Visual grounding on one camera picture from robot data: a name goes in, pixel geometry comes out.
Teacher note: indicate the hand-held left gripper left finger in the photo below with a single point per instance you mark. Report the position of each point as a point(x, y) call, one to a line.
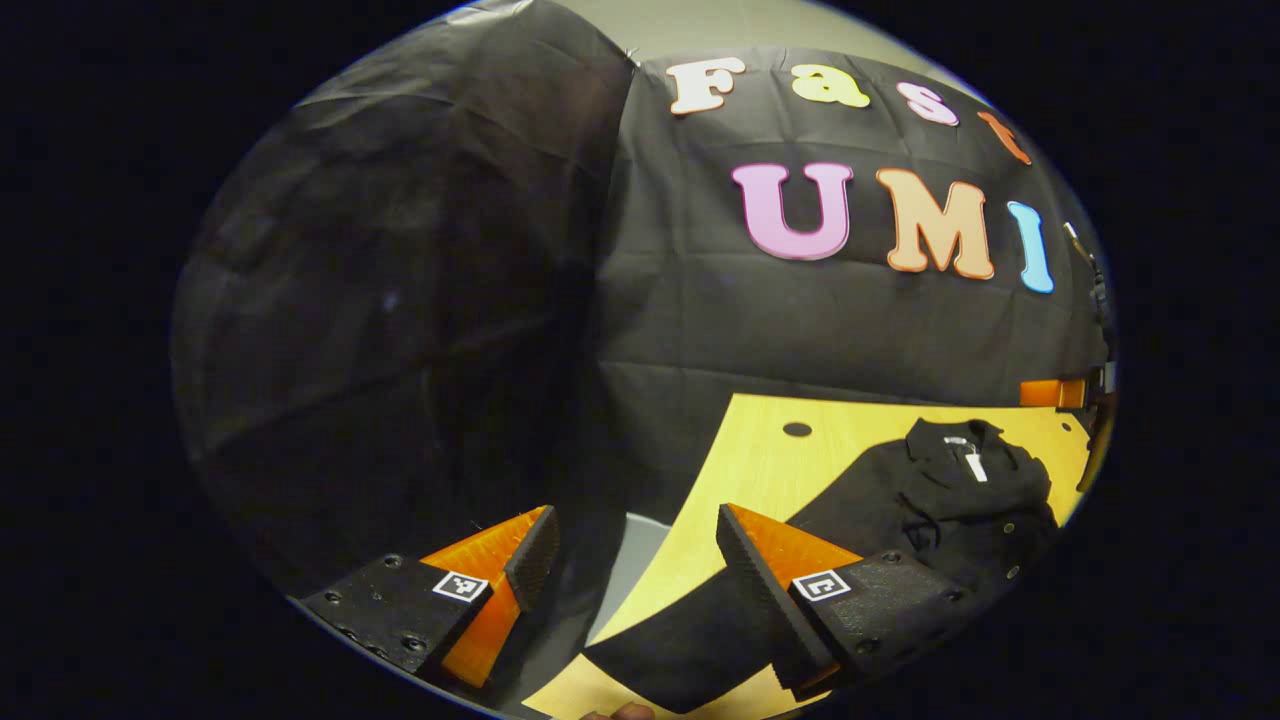
point(533, 555)

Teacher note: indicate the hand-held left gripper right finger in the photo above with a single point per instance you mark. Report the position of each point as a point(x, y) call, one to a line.
point(760, 595)

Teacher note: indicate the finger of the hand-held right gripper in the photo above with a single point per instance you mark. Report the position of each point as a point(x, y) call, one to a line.
point(1050, 393)

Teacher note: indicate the black button-up shirt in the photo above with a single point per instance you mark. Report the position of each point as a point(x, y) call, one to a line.
point(950, 500)

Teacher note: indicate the black backdrop cloth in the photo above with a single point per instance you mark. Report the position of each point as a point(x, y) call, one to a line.
point(700, 330)

